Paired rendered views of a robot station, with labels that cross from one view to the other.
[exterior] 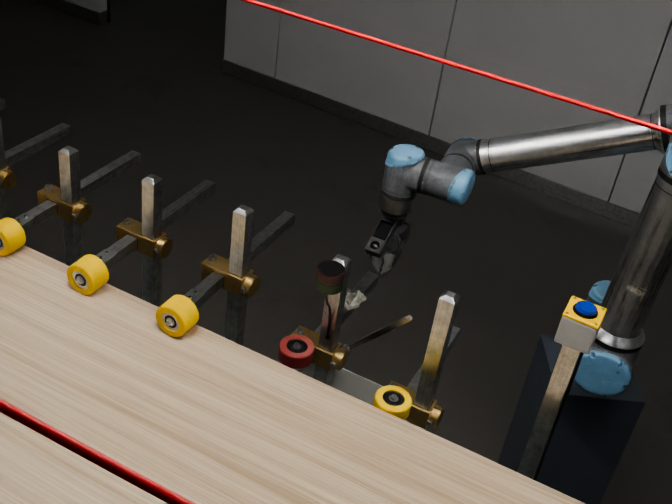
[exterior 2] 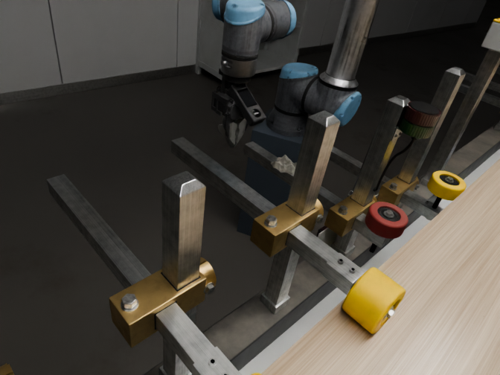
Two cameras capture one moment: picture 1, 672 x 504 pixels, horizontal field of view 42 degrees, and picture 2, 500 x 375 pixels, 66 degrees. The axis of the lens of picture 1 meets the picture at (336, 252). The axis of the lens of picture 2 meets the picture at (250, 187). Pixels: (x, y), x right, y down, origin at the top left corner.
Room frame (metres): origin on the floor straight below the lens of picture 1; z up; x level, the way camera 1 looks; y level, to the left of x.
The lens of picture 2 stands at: (1.56, 0.74, 1.38)
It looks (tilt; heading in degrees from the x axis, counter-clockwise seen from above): 37 degrees down; 288
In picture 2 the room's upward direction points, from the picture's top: 9 degrees clockwise
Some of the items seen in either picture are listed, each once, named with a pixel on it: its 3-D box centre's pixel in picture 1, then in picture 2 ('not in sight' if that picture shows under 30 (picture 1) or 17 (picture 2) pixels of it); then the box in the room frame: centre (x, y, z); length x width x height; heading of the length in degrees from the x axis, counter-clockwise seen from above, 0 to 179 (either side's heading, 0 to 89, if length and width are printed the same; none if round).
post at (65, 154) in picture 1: (73, 229); not in sight; (1.83, 0.68, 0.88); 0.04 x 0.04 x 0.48; 67
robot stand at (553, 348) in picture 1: (562, 439); (276, 179); (1.93, -0.77, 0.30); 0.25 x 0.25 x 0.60; 4
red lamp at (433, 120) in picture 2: (330, 272); (422, 113); (1.50, 0.00, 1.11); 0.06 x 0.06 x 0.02
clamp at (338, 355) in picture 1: (317, 350); (353, 212); (1.55, 0.01, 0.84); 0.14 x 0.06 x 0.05; 67
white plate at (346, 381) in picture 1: (337, 382); (345, 226); (1.55, -0.05, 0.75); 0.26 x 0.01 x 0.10; 67
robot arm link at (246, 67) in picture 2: (395, 200); (237, 65); (1.93, -0.13, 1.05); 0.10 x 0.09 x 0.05; 67
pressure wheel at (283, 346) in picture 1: (294, 363); (380, 232); (1.48, 0.05, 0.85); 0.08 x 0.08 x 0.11
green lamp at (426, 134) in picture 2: (329, 282); (416, 125); (1.50, 0.00, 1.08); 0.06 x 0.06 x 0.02
